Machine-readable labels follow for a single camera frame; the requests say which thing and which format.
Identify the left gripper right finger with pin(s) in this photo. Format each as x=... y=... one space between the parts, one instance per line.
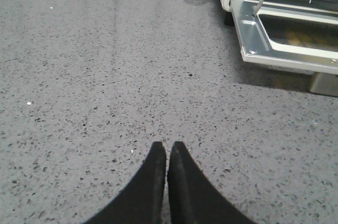
x=192 y=198

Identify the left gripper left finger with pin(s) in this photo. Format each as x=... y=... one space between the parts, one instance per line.
x=141 y=199

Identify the oven glass door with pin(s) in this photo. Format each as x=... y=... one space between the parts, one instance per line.
x=287 y=36

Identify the metal oven door handle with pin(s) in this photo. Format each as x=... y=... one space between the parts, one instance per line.
x=324 y=84

